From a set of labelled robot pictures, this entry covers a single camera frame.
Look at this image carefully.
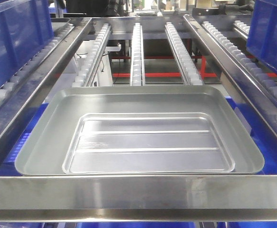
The large silver tray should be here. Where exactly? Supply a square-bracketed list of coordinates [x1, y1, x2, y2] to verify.
[15, 85, 265, 176]

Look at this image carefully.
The middle white roller track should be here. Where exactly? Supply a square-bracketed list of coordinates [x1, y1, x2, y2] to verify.
[130, 23, 145, 86]

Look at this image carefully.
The white roller track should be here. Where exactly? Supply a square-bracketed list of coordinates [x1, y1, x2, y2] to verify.
[130, 23, 145, 86]
[165, 22, 203, 86]
[72, 23, 111, 87]

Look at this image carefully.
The left white roller track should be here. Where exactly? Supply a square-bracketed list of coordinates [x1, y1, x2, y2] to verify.
[72, 23, 111, 87]

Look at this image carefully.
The right white roller track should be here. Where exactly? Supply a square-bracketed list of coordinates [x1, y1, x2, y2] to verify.
[165, 22, 203, 86]

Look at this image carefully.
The steel lane divider right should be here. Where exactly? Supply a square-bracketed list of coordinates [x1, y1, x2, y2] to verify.
[183, 14, 277, 139]

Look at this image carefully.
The far right roller track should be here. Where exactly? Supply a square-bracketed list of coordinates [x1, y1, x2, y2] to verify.
[202, 21, 277, 99]

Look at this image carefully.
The far left roller track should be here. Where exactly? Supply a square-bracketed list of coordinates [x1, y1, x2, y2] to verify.
[0, 22, 74, 106]

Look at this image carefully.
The blue bin upper left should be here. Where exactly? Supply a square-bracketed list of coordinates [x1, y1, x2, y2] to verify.
[0, 0, 54, 87]

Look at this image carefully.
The blue bin upper right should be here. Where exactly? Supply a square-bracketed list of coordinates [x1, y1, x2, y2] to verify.
[247, 0, 277, 74]

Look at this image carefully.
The steel rack front rail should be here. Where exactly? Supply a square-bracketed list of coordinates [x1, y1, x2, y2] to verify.
[0, 175, 277, 222]

